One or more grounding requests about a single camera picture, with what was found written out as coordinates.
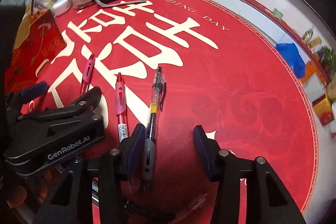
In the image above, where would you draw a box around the red fruit gift box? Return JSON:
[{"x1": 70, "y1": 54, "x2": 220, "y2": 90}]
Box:
[{"x1": 312, "y1": 94, "x2": 334, "y2": 126}]

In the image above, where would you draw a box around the red cardboard tray box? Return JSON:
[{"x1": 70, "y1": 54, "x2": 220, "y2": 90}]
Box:
[{"x1": 5, "y1": 9, "x2": 66, "y2": 94}]

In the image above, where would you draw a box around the pink clip gel pen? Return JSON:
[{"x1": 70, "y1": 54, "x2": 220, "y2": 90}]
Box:
[{"x1": 80, "y1": 53, "x2": 96, "y2": 96}]

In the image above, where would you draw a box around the pink grip red pen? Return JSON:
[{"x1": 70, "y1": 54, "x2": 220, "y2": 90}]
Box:
[{"x1": 115, "y1": 72, "x2": 129, "y2": 142}]

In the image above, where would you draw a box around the white teal cream jar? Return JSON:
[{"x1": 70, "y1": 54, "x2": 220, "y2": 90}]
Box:
[{"x1": 51, "y1": 0, "x2": 72, "y2": 16}]

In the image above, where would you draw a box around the black marker pen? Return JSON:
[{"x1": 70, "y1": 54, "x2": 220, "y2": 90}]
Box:
[{"x1": 92, "y1": 178, "x2": 99, "y2": 207}]

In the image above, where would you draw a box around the clear black gel pen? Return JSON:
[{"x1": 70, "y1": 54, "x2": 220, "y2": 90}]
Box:
[{"x1": 142, "y1": 67, "x2": 167, "y2": 184}]

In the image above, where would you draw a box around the round red wedding mat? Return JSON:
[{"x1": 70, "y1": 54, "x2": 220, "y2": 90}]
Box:
[{"x1": 23, "y1": 0, "x2": 318, "y2": 223}]

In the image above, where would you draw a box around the blue plastic bag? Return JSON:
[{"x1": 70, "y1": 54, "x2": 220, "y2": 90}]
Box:
[{"x1": 276, "y1": 43, "x2": 305, "y2": 79}]

